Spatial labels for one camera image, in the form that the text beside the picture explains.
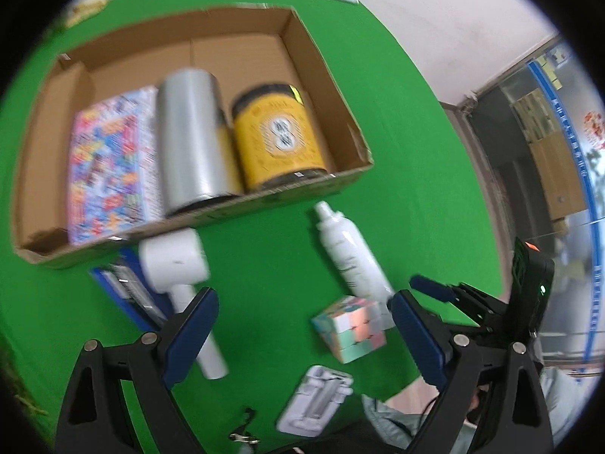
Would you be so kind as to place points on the white spray bottle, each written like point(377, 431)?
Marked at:
point(349, 250)

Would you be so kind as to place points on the white plastic holder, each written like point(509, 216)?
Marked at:
point(316, 397)

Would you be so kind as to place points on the yellow label jar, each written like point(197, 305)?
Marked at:
point(279, 142)

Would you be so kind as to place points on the glass door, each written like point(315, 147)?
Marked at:
point(520, 175)

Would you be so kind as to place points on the white hair dryer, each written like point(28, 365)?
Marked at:
point(172, 255)

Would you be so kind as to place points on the stack of cardboard cartons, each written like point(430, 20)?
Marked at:
point(553, 161)

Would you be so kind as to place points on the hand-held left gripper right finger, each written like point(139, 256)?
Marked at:
point(416, 340)

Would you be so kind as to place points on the colourful puzzle box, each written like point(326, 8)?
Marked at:
point(108, 165)

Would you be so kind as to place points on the green tablecloth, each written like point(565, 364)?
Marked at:
point(283, 255)

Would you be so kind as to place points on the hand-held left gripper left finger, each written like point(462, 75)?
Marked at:
point(191, 335)

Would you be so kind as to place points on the metal key clip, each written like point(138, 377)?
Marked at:
point(243, 428)

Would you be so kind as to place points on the silver cylinder can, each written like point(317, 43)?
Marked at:
point(194, 142)

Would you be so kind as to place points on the pastel puzzle cube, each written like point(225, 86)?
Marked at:
point(349, 331)

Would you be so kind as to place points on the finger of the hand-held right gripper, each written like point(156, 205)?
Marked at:
point(430, 288)

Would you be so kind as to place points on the blue rectangular device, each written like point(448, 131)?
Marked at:
point(127, 288)

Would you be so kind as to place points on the person's grey jacket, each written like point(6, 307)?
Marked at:
point(387, 421)

